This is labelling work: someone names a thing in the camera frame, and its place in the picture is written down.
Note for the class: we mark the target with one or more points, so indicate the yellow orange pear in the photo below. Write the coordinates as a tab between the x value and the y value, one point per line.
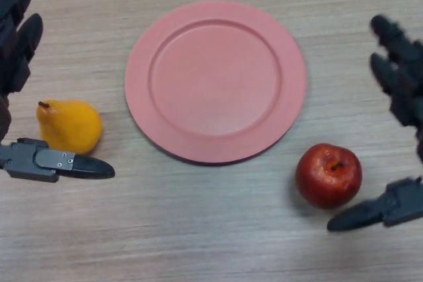
69	126

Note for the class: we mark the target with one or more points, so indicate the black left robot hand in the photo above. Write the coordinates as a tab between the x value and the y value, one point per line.
29	161

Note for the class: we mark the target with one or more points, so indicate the pink round plate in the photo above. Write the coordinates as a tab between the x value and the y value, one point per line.
215	82

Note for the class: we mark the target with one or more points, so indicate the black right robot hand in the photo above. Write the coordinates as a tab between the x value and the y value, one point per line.
404	97

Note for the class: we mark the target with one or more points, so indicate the red apple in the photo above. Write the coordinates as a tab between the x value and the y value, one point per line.
324	183

